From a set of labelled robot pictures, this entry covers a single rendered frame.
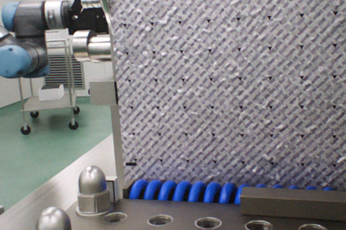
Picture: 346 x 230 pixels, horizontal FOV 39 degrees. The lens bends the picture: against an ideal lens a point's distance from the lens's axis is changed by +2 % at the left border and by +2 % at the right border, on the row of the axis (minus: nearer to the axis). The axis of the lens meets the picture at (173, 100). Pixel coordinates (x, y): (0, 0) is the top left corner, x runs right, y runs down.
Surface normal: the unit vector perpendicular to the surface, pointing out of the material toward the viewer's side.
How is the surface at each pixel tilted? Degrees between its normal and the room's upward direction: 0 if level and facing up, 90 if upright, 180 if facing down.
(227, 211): 0
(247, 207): 90
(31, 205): 0
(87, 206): 90
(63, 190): 0
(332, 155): 90
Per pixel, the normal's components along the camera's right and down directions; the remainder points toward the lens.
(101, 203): 0.72, 0.09
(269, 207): -0.25, 0.20
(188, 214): -0.06, -0.98
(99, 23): 0.00, 0.33
